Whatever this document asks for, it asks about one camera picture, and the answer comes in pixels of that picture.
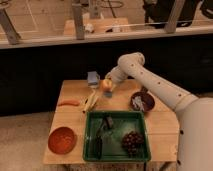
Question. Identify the orange carrot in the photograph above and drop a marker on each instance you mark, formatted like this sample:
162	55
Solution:
69	102

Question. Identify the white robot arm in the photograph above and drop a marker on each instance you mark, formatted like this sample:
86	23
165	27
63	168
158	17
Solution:
195	115

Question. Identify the orange plastic bowl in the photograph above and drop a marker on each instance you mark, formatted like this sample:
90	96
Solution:
62	140

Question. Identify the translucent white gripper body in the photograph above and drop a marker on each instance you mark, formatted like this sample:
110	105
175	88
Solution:
112	85

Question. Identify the blue white sponge block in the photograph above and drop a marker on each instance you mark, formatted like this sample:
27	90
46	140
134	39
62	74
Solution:
93	79

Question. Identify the dark purple grape bunch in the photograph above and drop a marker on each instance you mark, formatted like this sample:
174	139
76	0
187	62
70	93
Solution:
131	142

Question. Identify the peeled banana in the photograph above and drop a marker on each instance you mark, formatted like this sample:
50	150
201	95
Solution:
90	102

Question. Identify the yellow red apple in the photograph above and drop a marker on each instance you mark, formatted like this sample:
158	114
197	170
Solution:
105	85

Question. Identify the white crumpled item in bowl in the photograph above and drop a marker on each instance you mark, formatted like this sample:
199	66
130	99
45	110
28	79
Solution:
138	103

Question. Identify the purple bowl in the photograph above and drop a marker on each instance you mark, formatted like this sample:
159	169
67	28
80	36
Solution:
148	101

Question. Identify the green plastic tray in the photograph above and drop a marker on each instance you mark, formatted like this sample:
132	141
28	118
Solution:
112	150

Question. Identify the black tool in tray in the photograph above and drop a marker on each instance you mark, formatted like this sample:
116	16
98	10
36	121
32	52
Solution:
107	124

